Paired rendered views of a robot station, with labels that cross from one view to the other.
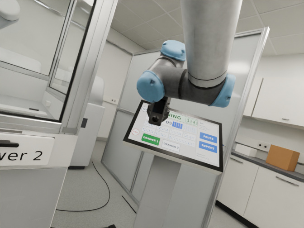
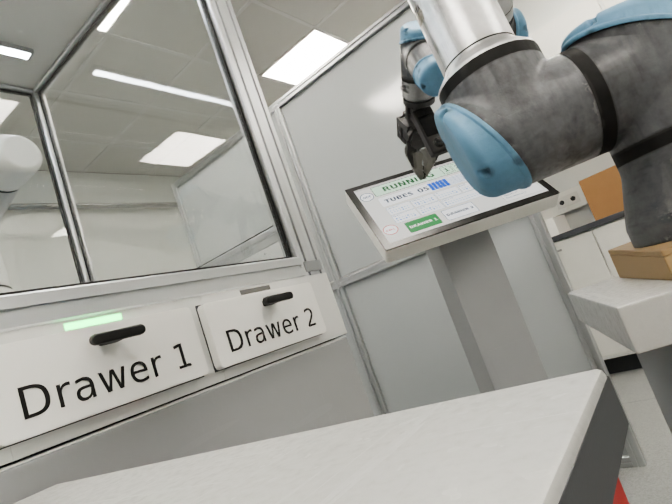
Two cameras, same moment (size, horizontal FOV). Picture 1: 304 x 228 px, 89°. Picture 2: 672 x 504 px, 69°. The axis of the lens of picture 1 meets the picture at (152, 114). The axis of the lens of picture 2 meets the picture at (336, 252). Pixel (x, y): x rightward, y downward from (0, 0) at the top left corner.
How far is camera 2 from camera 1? 0.73 m
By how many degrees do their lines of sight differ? 16
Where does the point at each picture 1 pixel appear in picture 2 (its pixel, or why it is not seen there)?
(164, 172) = (478, 270)
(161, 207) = (518, 333)
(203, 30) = not seen: outside the picture
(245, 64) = not seen: hidden behind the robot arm
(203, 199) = (559, 324)
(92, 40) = (252, 107)
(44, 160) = (320, 324)
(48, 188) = (348, 382)
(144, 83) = (435, 69)
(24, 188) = (323, 388)
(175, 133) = (447, 194)
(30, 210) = not seen: hidden behind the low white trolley
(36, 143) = (296, 295)
